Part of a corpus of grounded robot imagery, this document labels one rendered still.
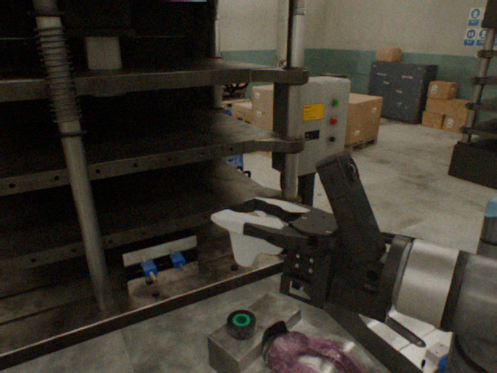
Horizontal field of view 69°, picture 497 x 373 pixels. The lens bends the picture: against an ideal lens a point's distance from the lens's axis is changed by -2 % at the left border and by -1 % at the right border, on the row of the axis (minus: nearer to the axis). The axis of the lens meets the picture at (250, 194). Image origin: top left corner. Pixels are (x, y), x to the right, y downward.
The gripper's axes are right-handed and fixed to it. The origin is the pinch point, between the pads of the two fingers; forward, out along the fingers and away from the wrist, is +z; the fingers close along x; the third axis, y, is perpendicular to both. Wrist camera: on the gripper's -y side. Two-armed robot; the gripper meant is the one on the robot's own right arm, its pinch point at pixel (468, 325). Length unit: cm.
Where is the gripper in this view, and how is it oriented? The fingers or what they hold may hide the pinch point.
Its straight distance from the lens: 118.2
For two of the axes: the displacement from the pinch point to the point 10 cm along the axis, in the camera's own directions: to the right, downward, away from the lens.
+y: 5.0, 2.2, -8.4
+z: -0.6, 9.7, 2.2
